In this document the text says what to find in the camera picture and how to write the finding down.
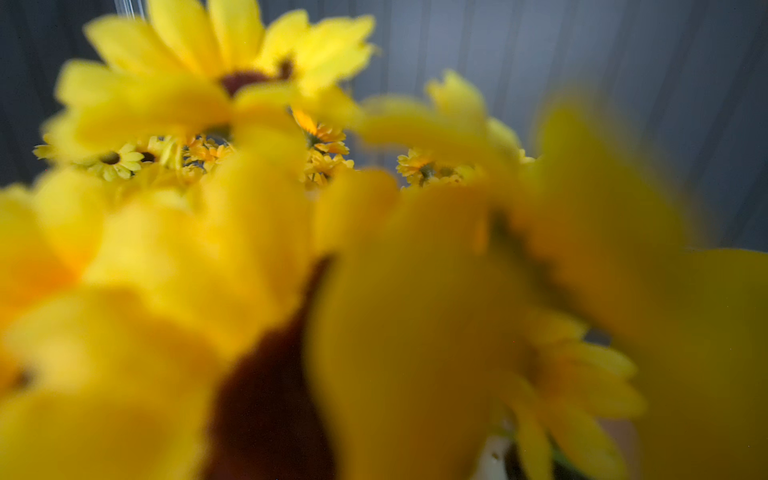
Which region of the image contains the sunflower pot top shelf left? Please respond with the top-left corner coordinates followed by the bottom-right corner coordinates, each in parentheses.
top-left (33, 110), bottom-right (481, 190)

